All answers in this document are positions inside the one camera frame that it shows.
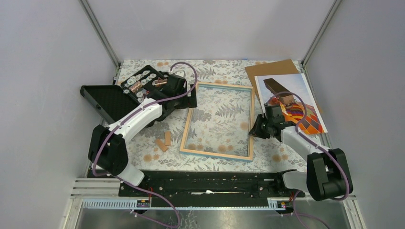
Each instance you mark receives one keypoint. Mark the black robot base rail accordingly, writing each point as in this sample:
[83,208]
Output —
[216,189]

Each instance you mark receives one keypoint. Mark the small wooden block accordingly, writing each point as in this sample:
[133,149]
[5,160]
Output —
[167,140]
[161,145]

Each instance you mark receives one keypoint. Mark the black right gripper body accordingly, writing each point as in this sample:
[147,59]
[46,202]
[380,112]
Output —
[266,123]

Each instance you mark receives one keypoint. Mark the aluminium corner post left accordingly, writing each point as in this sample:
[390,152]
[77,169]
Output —
[100,32]

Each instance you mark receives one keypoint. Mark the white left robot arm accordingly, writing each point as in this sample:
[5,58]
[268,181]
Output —
[108,143]

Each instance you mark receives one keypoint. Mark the aluminium corner post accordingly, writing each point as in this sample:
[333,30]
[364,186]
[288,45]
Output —
[100,32]
[336,4]

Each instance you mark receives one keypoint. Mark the copper poker chip stack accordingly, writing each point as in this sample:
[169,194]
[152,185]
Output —
[135,87]

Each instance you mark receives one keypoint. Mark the brown cardboard backing board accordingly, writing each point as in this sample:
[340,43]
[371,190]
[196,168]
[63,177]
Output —
[287,74]

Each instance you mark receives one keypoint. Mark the floral patterned table mat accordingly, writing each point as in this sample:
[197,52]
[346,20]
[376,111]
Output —
[269,155]

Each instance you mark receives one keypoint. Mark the wooden picture frame blue edge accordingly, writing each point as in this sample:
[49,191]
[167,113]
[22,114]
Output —
[219,125]

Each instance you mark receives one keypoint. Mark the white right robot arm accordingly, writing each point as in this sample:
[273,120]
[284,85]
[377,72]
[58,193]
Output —
[327,175]

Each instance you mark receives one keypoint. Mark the black poker chip case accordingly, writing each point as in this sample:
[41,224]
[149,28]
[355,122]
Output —
[113,102]

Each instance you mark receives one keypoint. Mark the hot air balloon photo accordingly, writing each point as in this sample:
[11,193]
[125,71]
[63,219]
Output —
[294,108]

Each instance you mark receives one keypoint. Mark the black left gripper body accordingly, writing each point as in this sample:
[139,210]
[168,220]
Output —
[186,101]

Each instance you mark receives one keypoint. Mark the aluminium corner post right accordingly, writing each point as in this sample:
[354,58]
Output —
[336,4]

